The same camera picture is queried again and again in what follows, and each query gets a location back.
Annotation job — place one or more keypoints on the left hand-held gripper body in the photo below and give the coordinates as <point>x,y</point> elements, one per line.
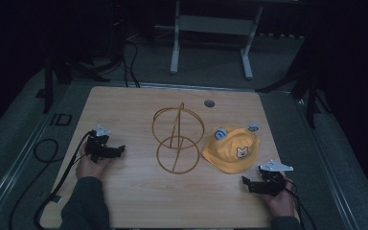
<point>97,148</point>

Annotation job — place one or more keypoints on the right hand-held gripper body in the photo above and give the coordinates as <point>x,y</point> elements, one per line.
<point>273,183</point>

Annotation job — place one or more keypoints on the yellow bear bucket hat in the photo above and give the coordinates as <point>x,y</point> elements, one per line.
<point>230,153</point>

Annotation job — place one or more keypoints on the person's left hand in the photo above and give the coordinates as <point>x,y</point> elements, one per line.
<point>89,169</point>

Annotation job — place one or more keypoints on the person's right hand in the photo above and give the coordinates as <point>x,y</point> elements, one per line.
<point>282,204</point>

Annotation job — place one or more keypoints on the black metal stand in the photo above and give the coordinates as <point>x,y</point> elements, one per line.
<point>310,96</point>
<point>48,83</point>

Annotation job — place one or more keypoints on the white metal table frame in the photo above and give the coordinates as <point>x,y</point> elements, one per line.
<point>215,27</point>

